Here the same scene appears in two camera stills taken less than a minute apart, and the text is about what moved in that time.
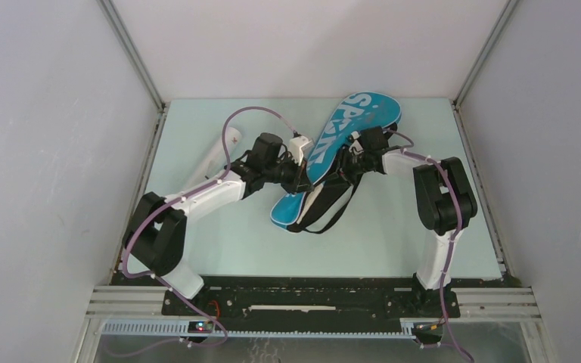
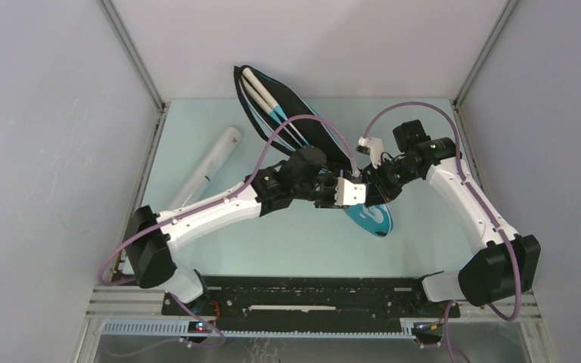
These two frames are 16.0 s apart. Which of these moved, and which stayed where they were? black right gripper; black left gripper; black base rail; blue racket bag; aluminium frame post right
Moved: blue racket bag; black right gripper; black left gripper
Stayed: black base rail; aluminium frame post right
